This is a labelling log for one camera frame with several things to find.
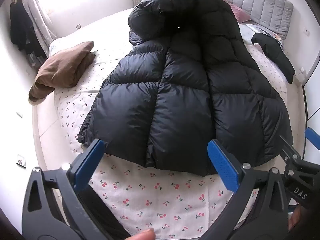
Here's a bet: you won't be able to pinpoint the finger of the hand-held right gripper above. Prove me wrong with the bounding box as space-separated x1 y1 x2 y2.
303 127 320 152
279 135 302 166

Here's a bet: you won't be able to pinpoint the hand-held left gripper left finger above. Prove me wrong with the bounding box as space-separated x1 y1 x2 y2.
22 139 110 240

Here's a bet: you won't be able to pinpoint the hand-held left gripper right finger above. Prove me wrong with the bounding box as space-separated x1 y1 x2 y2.
200 139 290 240

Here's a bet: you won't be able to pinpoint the black puffer jacket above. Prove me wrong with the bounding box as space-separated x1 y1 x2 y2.
77 0 293 177

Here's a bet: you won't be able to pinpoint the dark hanging clothes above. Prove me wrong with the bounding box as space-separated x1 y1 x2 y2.
9 1 47 58

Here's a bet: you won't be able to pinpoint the person's right hand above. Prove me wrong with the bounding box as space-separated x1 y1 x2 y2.
288 204 305 231

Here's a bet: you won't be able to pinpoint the person's left hand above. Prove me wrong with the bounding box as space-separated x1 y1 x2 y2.
131 229 155 240

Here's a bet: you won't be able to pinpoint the white wardrobe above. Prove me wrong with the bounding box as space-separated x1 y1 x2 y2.
301 55 320 130

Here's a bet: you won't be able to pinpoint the cherry print bed sheet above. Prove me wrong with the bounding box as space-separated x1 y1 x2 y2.
54 44 288 239

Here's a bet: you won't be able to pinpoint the small black garment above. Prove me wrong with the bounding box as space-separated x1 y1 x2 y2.
251 32 296 84

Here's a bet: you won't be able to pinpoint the brown folded cloth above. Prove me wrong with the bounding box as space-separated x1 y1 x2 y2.
28 41 97 102

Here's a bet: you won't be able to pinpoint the grey padded headboard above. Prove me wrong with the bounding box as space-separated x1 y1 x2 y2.
197 0 293 40

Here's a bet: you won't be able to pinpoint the sheer patterned curtain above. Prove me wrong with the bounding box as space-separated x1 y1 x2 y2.
17 0 59 55

